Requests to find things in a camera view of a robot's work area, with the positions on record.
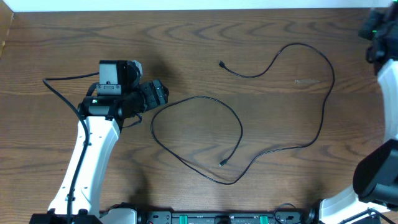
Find black USB cable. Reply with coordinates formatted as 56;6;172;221
150;42;336;186

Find cardboard panel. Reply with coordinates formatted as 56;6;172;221
0;0;14;55

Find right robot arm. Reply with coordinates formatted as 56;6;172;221
303;1;397;223

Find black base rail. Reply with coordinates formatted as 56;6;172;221
99;201;382;224

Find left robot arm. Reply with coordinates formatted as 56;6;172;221
30;60;169;223

